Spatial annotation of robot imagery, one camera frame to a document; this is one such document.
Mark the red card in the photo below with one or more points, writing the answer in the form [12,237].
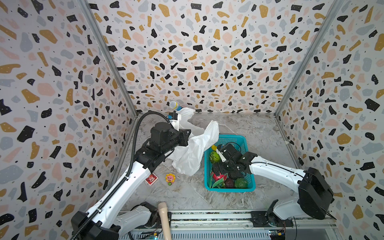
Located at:
[151,179]

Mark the green round fruit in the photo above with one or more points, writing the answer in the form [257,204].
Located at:
[241,183]

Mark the blue toy microphone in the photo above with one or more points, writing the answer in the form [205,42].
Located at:
[175,106]

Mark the pink dragon fruit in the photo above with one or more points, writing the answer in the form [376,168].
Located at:
[218,181]

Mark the yellow flower toy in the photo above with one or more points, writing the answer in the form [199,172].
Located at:
[170,179]

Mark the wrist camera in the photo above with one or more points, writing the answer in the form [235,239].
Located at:
[223,159]
[174,120]

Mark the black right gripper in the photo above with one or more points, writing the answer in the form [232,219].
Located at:
[229,154]

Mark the aluminium rail base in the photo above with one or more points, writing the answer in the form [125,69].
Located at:
[246,225]

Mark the beige wooden handle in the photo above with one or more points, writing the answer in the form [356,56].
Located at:
[163,214]

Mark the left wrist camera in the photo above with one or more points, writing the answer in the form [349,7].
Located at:
[174,120]

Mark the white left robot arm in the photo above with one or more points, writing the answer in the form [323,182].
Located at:
[102,221]

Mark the white plastic bag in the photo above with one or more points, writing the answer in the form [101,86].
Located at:
[187,160]

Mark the dark brown passion fruit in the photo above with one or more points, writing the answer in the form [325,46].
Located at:
[229,183]

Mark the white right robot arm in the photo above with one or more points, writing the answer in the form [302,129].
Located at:
[311,195]

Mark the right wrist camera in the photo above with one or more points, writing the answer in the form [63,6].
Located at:
[223,159]

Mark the teal plastic basket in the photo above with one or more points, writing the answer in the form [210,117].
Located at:
[240,143]

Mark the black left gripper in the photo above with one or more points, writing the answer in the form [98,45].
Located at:
[184,136]

